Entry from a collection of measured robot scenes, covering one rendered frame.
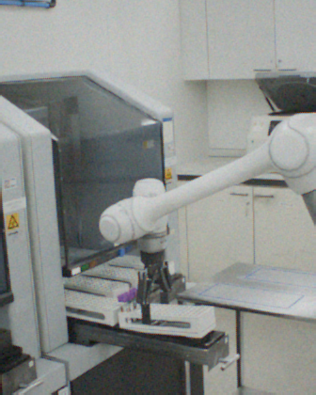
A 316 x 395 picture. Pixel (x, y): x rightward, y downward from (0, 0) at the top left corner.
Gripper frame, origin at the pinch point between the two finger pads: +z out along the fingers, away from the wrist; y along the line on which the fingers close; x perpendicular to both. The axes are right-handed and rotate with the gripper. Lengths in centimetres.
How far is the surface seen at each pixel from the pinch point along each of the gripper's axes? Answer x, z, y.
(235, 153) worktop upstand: 117, -6, 291
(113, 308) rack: 15.1, 0.6, -1.8
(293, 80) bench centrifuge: 51, -62, 247
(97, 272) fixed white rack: 44, 0, 27
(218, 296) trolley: -4.7, 4.8, 32.3
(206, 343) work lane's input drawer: -20.3, 5.1, -4.8
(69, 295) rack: 35.8, 0.5, 0.9
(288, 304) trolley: -29.9, 4.7, 34.4
